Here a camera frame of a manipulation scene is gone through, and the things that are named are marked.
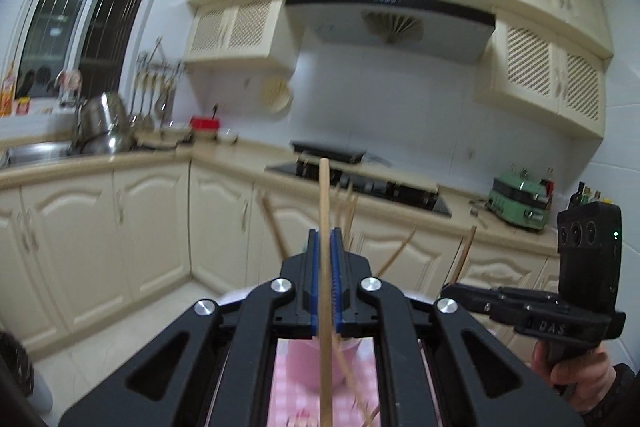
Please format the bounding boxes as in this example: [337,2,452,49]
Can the dark sauce bottle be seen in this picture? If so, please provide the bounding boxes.
[542,166,556,210]

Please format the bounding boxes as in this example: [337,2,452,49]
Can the green electric cooker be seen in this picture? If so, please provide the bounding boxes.
[485,174,551,233]

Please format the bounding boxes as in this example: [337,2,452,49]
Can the pink checked tablecloth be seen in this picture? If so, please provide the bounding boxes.
[210,339,444,427]

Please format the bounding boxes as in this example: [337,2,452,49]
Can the pink cup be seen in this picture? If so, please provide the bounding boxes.
[217,287,437,396]

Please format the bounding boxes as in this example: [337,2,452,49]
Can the bundle of wooden chopsticks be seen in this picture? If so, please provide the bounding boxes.
[257,179,417,427]

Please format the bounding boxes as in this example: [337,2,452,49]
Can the orange seasoning packet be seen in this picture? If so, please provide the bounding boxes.
[0,61,16,118]

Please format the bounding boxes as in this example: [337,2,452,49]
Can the steel sink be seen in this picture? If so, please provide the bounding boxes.
[0,142,74,168]

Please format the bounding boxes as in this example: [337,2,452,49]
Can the single wooden chopstick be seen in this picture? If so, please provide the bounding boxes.
[318,157,334,427]
[449,225,478,286]

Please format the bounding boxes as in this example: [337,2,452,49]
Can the black mesh wastebasket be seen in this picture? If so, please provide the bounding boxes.
[0,330,54,413]

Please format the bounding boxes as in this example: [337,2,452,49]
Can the steel pan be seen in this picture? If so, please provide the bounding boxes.
[69,132,139,156]

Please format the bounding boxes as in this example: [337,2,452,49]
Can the black gas stove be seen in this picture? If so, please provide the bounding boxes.
[264,161,453,218]

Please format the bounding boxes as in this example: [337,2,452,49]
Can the cream base cabinets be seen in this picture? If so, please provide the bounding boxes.
[0,151,567,349]

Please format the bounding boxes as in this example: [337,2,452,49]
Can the steel pot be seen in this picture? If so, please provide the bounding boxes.
[74,92,132,143]

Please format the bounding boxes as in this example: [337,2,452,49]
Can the cream lattice door cabinet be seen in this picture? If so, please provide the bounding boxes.
[474,9,609,138]
[183,0,304,69]

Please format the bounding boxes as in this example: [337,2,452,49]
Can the set of hanging steel utensils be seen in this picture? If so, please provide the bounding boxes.
[130,67,176,130]

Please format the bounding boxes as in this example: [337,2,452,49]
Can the wall utensil rail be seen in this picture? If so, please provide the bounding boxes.
[134,37,184,73]

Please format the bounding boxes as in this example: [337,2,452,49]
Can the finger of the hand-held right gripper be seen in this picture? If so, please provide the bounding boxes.
[440,282,560,309]
[465,302,520,334]

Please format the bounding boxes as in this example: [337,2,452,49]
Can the sliding window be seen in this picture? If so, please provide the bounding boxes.
[9,0,189,100]

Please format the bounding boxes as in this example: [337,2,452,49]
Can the faucet with cloth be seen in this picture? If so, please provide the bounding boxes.
[55,69,84,108]

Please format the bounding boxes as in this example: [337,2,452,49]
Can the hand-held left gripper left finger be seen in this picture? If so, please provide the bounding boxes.
[59,229,321,427]

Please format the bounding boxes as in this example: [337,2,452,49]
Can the person's right hand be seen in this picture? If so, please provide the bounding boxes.
[531,339,619,414]

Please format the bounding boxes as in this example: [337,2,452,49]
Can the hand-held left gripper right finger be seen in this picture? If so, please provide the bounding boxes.
[330,228,587,427]

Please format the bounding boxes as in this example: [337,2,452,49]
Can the person's right forearm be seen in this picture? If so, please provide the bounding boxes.
[580,361,640,427]

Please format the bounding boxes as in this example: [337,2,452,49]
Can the round bamboo steamer mat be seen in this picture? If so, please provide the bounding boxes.
[259,76,294,113]

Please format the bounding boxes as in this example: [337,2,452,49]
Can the black induction cooker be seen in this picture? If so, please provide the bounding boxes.
[289,140,368,164]

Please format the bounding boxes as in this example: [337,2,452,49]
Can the cluster of dark bottles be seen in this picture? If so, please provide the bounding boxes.
[573,180,604,208]

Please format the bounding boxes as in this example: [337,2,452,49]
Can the black range hood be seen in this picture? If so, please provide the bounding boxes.
[284,0,497,66]

